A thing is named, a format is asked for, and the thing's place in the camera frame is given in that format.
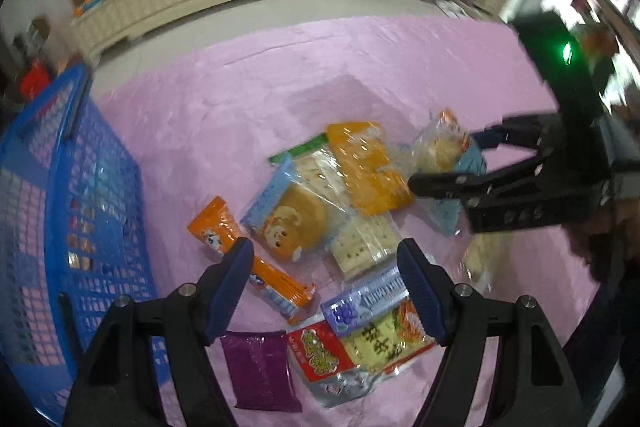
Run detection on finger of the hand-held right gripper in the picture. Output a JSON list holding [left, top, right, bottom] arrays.
[[470, 111, 563, 168], [407, 154, 553, 235]]

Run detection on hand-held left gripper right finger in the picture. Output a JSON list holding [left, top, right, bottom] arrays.
[[396, 237, 588, 427]]

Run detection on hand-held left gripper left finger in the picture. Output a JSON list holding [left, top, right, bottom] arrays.
[[62, 237, 256, 427]]

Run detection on light blue bread packet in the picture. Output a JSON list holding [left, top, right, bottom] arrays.
[[410, 109, 488, 238]]

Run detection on long orange snack packet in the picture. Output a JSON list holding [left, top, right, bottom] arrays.
[[187, 196, 317, 325]]

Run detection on orange yellow snack packet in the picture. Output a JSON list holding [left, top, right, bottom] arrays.
[[326, 121, 413, 217]]

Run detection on clear square cracker packet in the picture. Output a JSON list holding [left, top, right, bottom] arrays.
[[327, 213, 403, 280]]

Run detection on blue cartoon bread packet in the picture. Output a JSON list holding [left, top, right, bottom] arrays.
[[240, 157, 351, 264]]

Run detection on red snack packet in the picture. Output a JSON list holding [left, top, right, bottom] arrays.
[[286, 314, 373, 409]]

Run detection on blue plastic basket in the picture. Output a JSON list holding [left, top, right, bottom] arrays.
[[0, 63, 168, 425]]

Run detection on orange-edged green-print cracker packet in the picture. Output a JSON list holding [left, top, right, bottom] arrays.
[[342, 299, 438, 375]]

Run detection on purple white snack packet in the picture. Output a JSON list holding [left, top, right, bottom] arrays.
[[320, 263, 408, 338]]

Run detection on clear bread packet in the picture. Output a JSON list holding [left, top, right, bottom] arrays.
[[460, 232, 501, 293]]

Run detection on green-edged cracker packet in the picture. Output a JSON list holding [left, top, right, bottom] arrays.
[[268, 132, 351, 218]]

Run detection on pink table cloth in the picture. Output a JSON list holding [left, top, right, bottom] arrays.
[[95, 14, 608, 427]]

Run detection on red bag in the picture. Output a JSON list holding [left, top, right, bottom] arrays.
[[20, 62, 53, 100]]

